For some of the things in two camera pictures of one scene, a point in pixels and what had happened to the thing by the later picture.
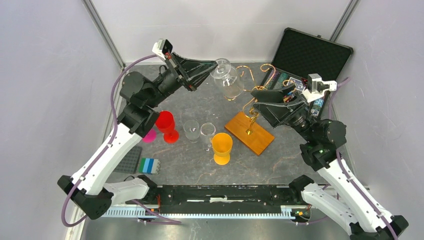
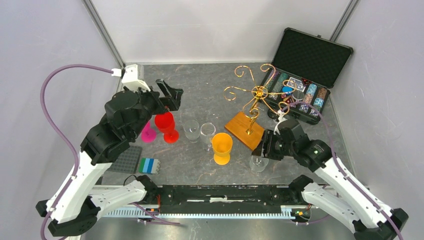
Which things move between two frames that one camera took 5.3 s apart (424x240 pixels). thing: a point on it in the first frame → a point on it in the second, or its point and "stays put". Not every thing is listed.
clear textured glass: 191,127 stays put
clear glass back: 207,131 stays put
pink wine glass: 150,137 stays put
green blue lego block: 149,165 stays put
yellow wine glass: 222,144 stays put
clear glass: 227,78 → 257,163
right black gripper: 271,105 → 268,137
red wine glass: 165,121 stays put
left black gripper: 189,71 → 172,100
